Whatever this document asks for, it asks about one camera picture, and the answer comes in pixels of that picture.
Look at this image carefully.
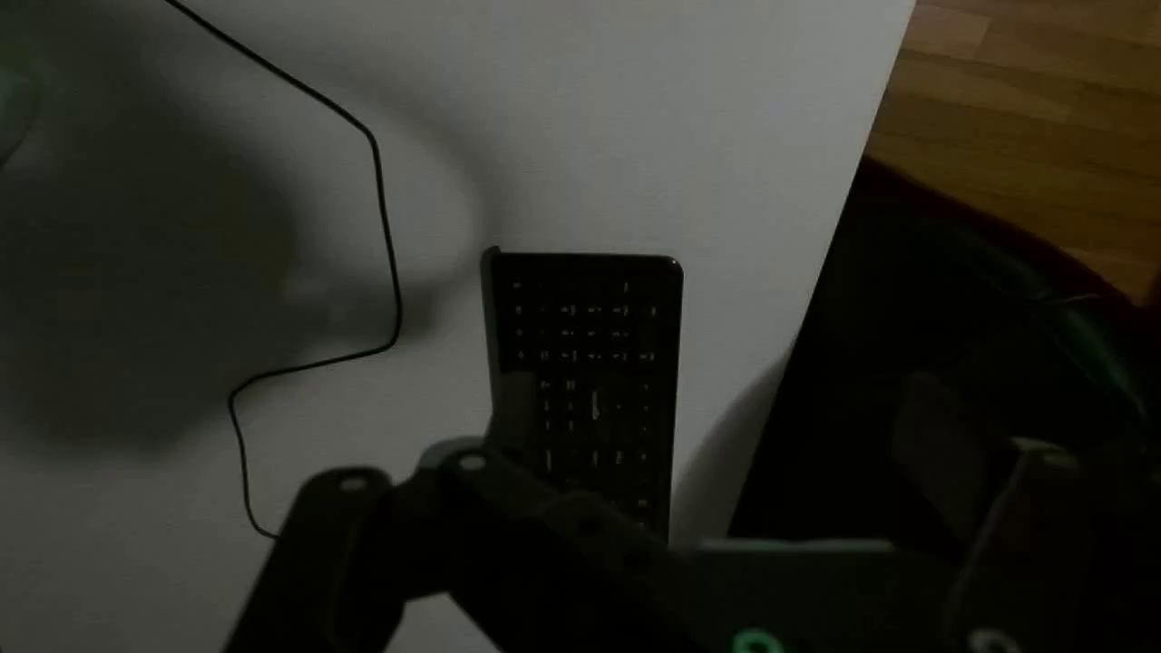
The green cable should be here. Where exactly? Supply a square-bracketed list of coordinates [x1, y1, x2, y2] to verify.
[1045, 291, 1152, 418]

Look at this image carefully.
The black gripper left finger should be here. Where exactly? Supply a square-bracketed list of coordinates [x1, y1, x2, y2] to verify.
[223, 435, 733, 653]

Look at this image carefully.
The black bulky chair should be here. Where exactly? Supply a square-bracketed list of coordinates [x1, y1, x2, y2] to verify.
[727, 153, 1161, 551]

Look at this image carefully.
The thin black cable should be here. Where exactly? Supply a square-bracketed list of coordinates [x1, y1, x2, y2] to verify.
[165, 0, 408, 545]

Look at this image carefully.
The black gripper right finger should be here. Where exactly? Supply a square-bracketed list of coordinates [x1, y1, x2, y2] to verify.
[940, 435, 1161, 653]

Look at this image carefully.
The black numeric keypad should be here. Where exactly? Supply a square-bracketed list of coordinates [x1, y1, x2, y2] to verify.
[481, 242, 689, 545]

